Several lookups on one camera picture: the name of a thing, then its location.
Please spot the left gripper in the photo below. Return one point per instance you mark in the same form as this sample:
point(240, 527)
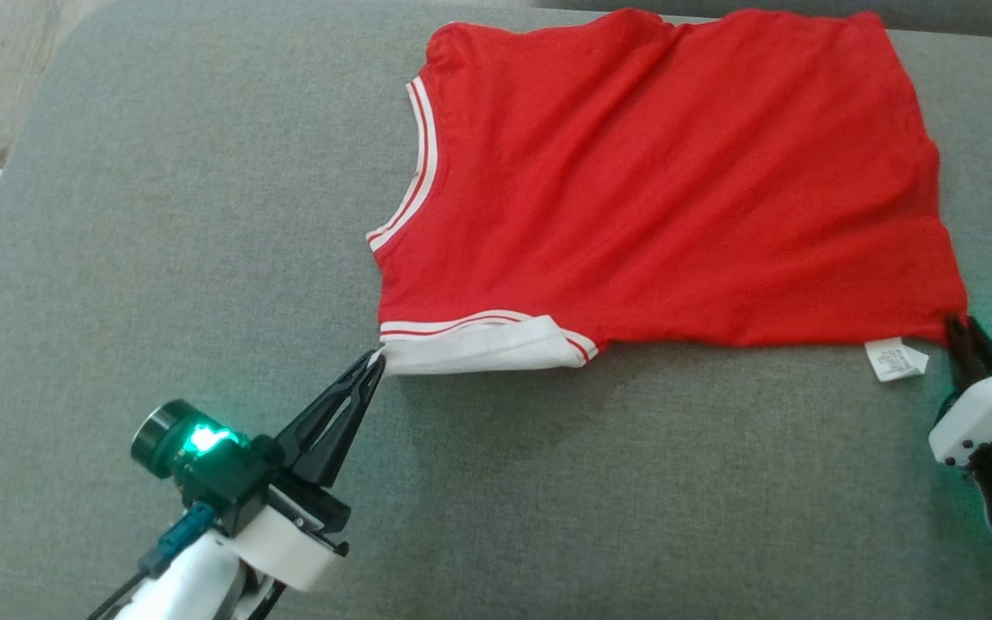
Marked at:
point(298, 551)

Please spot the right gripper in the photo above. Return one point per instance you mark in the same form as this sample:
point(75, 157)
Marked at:
point(991, 409)

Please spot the red jersey white striped trim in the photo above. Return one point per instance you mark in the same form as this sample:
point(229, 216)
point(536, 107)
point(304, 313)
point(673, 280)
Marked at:
point(660, 189)

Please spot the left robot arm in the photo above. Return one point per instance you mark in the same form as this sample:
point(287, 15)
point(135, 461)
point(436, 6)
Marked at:
point(195, 585)

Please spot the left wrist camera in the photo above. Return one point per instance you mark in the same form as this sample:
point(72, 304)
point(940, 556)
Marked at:
point(220, 474)

